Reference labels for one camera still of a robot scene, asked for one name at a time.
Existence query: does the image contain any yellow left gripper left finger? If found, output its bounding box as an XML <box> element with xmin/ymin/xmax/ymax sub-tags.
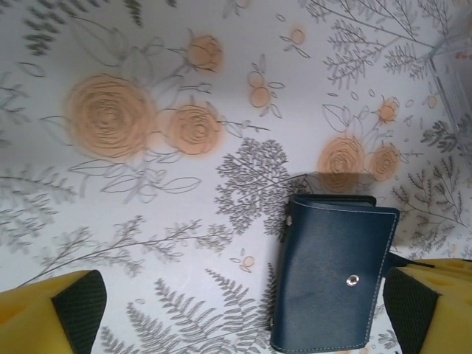
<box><xmin>0</xmin><ymin>269</ymin><xmax>106</xmax><ymax>354</ymax></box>

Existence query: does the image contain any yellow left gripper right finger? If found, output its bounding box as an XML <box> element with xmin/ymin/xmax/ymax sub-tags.
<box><xmin>383</xmin><ymin>258</ymin><xmax>472</xmax><ymax>354</ymax></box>

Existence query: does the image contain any dark blue leather card holder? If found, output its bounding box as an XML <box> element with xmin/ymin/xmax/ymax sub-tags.
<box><xmin>269</xmin><ymin>194</ymin><xmax>402</xmax><ymax>352</ymax></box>

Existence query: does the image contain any clear plastic box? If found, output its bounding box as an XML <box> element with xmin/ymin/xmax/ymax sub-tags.
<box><xmin>420</xmin><ymin>28</ymin><xmax>472</xmax><ymax>153</ymax></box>

